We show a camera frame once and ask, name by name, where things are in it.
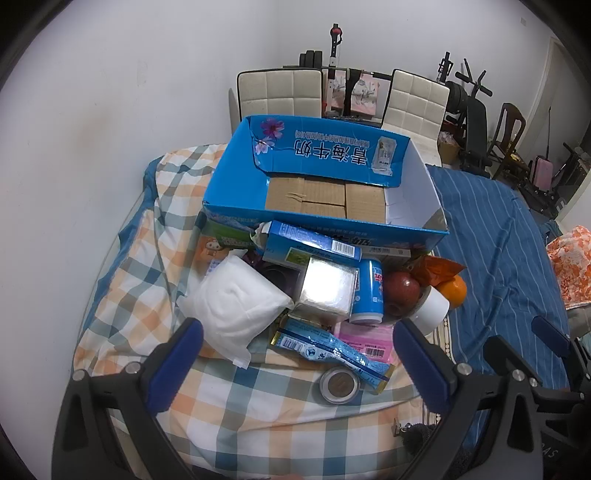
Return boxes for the purple wrapped object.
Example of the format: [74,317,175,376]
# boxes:
[256,261,301,296]

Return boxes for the dark fuzzy keychain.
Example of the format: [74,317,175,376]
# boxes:
[390,418,437,457]

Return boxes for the blue drink can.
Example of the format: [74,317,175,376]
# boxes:
[348,258,385,325]

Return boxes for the red apple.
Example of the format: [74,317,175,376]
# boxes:
[382,271,422,319]

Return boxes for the white tissue pack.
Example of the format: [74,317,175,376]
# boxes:
[178,255,296,370]

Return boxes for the black exercise bench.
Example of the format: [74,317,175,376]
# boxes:
[434,51,495,178]

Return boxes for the orange snack packet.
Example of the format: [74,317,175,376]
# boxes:
[409,255,466,287]

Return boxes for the checked blanket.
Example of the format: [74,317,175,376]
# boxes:
[71,143,444,480]

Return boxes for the pale yellow box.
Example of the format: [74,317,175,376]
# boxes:
[360,246,411,261]

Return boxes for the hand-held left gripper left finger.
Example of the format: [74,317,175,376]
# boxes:
[51,318,205,480]

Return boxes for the dark wooden chair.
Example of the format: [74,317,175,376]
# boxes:
[489,102,532,181]

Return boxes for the blue striped bedsheet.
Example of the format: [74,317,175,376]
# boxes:
[425,165,575,462]

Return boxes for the flower painting canvas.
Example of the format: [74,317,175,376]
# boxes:
[325,71,389,118]

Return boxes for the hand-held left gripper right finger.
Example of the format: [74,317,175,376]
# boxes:
[394,318,509,480]

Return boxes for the pink packet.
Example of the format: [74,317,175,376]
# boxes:
[332,320,398,370]

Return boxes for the orange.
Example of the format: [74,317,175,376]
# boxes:
[436,276,468,309]

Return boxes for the pink suitcase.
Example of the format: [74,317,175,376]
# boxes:
[531,156,555,192]

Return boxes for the silver topped box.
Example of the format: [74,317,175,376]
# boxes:
[293,256,360,324]

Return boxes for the white door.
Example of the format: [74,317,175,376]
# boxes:
[531,37,591,153]

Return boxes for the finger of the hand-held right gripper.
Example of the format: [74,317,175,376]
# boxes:
[531,316,591,370]
[482,336,546,398]

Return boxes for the light blue snack packet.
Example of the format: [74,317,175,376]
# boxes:
[270,318,397,395]

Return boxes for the green cartoon packet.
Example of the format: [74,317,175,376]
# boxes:
[194,217,259,278]

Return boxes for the blue carton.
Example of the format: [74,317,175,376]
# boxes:
[263,220,363,273]

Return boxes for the blue cardboard box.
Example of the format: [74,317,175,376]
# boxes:
[202,114,450,250]

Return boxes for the white padded chair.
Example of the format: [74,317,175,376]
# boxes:
[381,69,451,167]
[236,68,324,134]

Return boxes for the orange floral cloth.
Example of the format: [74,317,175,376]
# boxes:
[545,225,591,308]

